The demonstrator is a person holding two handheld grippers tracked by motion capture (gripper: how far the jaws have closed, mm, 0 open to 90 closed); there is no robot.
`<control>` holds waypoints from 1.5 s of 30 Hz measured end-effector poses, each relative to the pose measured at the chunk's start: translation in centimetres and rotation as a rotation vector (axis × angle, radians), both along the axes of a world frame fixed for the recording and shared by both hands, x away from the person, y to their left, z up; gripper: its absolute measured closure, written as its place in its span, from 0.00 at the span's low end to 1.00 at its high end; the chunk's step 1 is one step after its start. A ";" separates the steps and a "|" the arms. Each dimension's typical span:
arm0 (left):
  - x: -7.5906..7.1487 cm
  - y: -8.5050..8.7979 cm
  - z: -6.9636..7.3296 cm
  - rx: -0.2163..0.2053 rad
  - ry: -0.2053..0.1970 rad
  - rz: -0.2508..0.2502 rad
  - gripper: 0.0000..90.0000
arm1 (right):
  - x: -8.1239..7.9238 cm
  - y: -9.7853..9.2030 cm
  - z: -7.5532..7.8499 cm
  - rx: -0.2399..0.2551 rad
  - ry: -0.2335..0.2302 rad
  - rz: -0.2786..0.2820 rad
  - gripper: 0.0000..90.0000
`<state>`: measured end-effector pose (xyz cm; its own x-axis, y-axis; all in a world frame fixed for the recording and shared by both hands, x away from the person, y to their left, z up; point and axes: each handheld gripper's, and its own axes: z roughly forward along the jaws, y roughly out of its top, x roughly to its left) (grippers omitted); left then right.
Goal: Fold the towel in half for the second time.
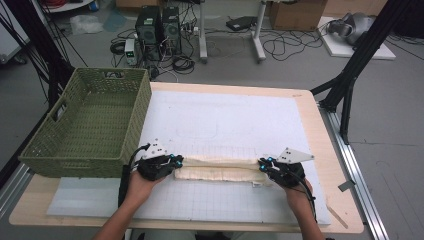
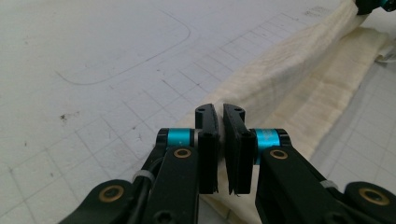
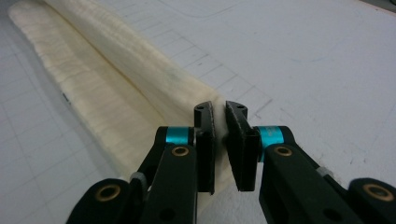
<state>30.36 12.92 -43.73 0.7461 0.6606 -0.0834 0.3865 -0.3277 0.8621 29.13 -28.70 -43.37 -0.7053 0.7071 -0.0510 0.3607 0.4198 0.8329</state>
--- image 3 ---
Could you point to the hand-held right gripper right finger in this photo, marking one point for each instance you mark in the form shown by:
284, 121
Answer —
244, 155

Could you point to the cream egg print cloth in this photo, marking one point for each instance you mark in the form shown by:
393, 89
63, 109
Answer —
109, 93

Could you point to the white gridded mat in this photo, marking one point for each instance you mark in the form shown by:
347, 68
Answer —
311, 62

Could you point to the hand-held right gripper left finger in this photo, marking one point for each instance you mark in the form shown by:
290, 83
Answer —
205, 149

